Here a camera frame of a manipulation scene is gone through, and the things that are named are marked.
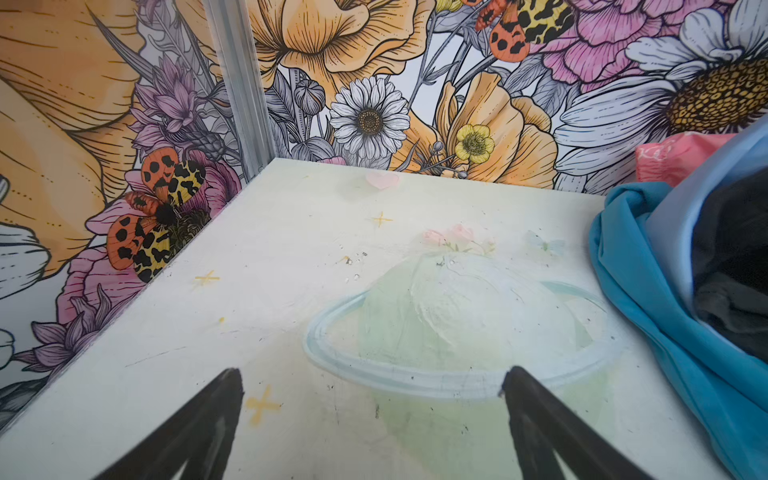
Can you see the pink patterned cloth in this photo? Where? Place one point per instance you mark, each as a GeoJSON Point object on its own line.
{"type": "Point", "coordinates": [675, 158]}

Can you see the aluminium corner post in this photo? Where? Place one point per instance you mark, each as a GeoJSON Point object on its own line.
{"type": "Point", "coordinates": [236, 51]}

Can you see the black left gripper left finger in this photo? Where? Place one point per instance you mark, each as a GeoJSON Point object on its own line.
{"type": "Point", "coordinates": [195, 442]}

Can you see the light blue satin cloth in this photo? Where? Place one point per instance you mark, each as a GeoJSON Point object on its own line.
{"type": "Point", "coordinates": [670, 226]}

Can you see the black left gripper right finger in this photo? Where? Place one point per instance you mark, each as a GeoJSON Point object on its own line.
{"type": "Point", "coordinates": [546, 432]}

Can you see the dark grey cloth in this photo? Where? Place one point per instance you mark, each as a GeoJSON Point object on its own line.
{"type": "Point", "coordinates": [729, 263]}

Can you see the teal cloth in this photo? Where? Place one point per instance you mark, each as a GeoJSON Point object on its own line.
{"type": "Point", "coordinates": [724, 388]}

